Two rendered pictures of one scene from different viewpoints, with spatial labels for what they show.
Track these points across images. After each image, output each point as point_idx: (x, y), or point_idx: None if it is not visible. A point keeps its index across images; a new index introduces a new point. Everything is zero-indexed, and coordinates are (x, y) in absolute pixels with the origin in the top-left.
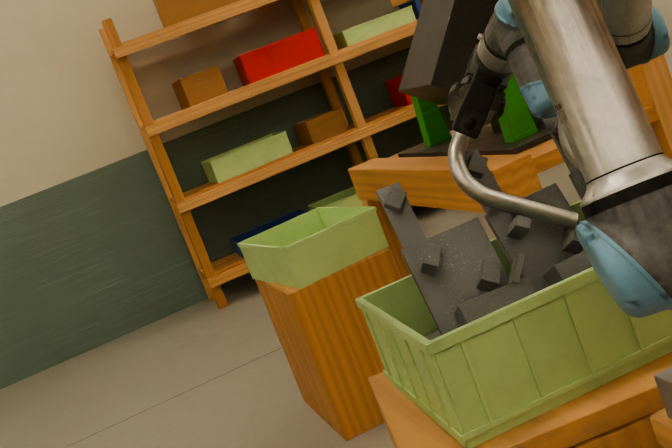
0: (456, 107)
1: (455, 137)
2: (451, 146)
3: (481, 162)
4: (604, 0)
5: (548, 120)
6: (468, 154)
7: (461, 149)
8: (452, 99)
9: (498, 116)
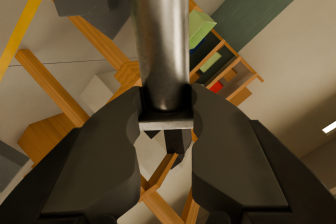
0: (231, 133)
1: (180, 25)
2: None
3: None
4: None
5: (6, 162)
6: (124, 14)
7: None
8: (287, 175)
9: (30, 181)
